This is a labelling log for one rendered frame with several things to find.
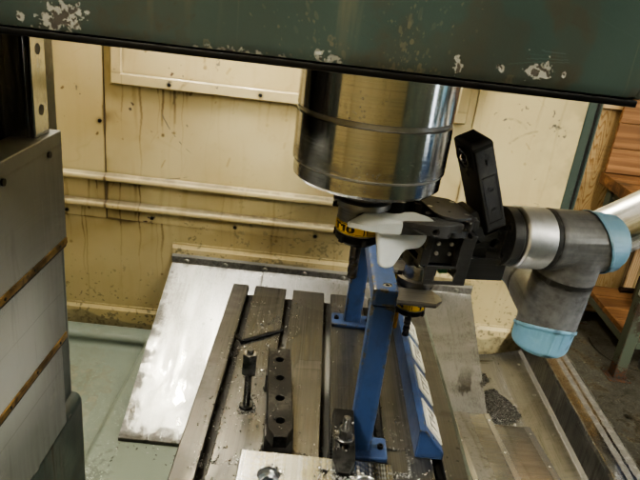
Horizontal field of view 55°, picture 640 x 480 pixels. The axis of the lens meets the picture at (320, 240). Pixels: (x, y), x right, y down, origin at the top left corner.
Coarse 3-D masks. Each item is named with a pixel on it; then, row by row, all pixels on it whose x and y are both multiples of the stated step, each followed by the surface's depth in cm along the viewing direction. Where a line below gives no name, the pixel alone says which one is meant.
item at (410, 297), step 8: (400, 288) 98; (400, 296) 95; (408, 296) 95; (416, 296) 96; (424, 296) 96; (432, 296) 96; (400, 304) 94; (408, 304) 94; (416, 304) 94; (424, 304) 94; (432, 304) 94
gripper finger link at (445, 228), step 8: (408, 224) 63; (416, 224) 63; (424, 224) 63; (432, 224) 64; (440, 224) 64; (448, 224) 64; (456, 224) 65; (408, 232) 64; (416, 232) 64; (424, 232) 63; (432, 232) 64; (440, 232) 64; (448, 232) 64; (456, 232) 65
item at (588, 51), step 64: (0, 0) 47; (64, 0) 47; (128, 0) 47; (192, 0) 47; (256, 0) 47; (320, 0) 47; (384, 0) 47; (448, 0) 46; (512, 0) 46; (576, 0) 46; (320, 64) 49; (384, 64) 49; (448, 64) 48; (512, 64) 48; (576, 64) 48
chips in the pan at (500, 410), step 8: (488, 392) 170; (496, 392) 171; (488, 400) 167; (496, 400) 167; (504, 400) 167; (488, 408) 163; (496, 408) 164; (504, 408) 164; (512, 408) 165; (496, 416) 160; (504, 416) 161; (512, 416) 161; (496, 424) 158; (504, 424) 159; (512, 424) 159
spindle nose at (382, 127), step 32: (320, 96) 56; (352, 96) 54; (384, 96) 54; (416, 96) 54; (448, 96) 56; (320, 128) 57; (352, 128) 55; (384, 128) 55; (416, 128) 56; (448, 128) 59; (320, 160) 58; (352, 160) 56; (384, 160) 56; (416, 160) 57; (352, 192) 58; (384, 192) 57; (416, 192) 59
